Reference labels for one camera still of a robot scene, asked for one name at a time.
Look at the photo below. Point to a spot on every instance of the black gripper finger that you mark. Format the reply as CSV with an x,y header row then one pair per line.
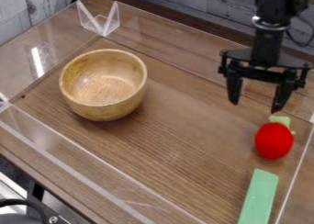
x,y
285,83
234,81

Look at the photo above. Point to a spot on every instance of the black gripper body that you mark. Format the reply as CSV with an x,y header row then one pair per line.
x,y
264,61

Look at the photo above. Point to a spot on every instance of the red ball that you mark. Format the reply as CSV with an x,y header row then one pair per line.
x,y
274,138

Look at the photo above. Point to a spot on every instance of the wooden bowl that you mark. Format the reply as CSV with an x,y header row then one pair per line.
x,y
103,84

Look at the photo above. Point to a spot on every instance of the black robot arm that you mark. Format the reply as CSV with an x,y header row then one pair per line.
x,y
278,12

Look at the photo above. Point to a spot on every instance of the clear acrylic tray walls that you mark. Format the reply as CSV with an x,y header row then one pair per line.
x,y
173,164

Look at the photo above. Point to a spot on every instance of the green tape strip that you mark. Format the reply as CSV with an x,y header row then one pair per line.
x,y
260,198

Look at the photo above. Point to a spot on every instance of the clear acrylic corner bracket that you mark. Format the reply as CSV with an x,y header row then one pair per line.
x,y
99,24

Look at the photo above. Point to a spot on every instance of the black metal bracket with screw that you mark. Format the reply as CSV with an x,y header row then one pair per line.
x,y
38,210

